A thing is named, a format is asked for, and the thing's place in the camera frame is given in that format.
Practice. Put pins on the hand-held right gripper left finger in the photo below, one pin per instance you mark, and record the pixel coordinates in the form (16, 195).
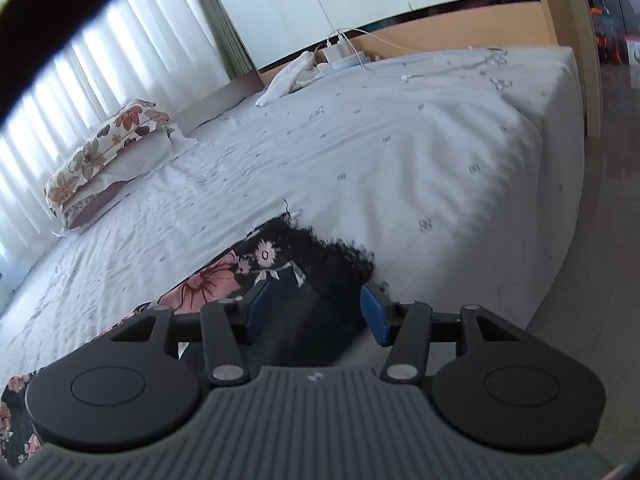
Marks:
(260, 306)

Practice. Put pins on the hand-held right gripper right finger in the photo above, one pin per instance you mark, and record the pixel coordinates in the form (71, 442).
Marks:
(375, 316)

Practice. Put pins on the black floral pants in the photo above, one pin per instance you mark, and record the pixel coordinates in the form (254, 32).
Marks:
(300, 265)

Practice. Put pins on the bed with white patterned sheet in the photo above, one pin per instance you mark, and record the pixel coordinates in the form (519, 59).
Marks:
(350, 160)

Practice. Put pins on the orange floral pillow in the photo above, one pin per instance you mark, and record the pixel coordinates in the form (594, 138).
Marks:
(100, 150)

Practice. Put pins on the white crumpled cloth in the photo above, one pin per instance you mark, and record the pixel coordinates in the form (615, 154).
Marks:
(287, 77)

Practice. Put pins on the light blue flat item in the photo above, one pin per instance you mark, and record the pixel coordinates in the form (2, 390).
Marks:
(350, 64)

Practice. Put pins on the white charger box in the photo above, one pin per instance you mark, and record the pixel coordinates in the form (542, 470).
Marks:
(340, 55)

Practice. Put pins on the green curtain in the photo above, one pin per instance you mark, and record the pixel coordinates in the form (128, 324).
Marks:
(220, 20)

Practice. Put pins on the white sheer curtain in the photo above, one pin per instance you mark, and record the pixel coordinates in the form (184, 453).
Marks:
(125, 50)

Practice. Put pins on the dark cluttered shelf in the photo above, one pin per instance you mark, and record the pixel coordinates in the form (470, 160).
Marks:
(612, 10)

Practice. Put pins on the wooden bed frame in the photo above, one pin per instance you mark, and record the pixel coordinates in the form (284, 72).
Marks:
(450, 25)

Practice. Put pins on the wooden door frame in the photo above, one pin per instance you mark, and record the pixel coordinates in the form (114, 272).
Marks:
(575, 35)

